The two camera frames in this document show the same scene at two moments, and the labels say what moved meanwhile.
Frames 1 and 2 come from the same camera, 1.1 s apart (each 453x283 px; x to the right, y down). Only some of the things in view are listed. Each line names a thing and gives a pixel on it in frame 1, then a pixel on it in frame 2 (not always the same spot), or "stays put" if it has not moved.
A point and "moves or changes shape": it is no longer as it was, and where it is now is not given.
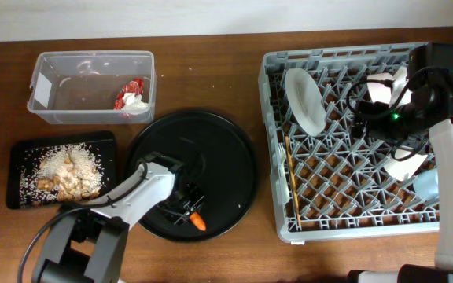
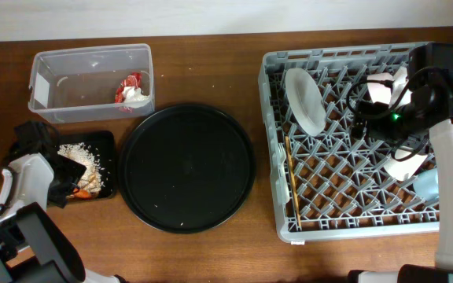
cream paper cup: x=406 y=168 stays put
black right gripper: x=371 y=108 stays put
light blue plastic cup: x=426 y=185 stays put
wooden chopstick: x=293 y=183 stays put
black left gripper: x=180 y=218 to x=57 y=197
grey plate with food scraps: x=306 y=102 stays put
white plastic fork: x=281 y=186 stays put
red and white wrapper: x=130 y=97 moves or changes shape
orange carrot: x=197 y=221 to x=82 y=194
